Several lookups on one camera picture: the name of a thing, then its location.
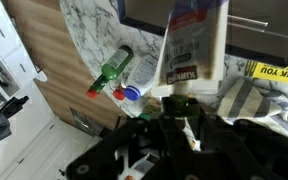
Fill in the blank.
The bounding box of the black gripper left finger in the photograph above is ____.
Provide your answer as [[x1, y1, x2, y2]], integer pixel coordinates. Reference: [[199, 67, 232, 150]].
[[66, 114, 199, 180]]

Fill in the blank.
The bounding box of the yellow thank you bag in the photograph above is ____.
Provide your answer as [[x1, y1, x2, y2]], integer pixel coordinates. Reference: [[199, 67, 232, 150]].
[[243, 47, 288, 88]]

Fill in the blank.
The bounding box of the small jar red lid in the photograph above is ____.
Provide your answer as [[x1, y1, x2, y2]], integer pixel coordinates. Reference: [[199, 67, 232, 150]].
[[112, 86, 126, 101]]

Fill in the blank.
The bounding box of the white drawer cabinet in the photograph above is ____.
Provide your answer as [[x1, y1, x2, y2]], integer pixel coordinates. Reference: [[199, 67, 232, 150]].
[[0, 0, 48, 101]]

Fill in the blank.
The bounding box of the grey striped cloth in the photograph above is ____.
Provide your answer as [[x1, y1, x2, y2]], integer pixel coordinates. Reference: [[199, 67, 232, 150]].
[[216, 76, 288, 145]]

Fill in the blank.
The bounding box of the green glass bottle red cap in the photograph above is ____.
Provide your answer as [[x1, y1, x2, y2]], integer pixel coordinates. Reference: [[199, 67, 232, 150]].
[[86, 45, 134, 100]]

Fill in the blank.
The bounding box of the clear plastic container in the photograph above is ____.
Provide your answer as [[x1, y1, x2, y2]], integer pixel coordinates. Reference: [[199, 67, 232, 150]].
[[226, 0, 288, 46]]

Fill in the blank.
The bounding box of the white purple packet green lid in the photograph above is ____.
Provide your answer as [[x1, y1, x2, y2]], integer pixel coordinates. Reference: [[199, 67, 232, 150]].
[[150, 0, 230, 118]]

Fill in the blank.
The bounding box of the white bottle blue cap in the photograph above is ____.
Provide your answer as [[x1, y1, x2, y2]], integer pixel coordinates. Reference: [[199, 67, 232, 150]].
[[123, 54, 159, 102]]

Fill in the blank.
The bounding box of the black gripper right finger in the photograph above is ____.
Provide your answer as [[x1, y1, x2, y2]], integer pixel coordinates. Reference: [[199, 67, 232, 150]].
[[198, 113, 288, 180]]

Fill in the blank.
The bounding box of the dark hanging jacket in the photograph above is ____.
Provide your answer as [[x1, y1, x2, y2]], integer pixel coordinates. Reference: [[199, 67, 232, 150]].
[[0, 95, 30, 151]]

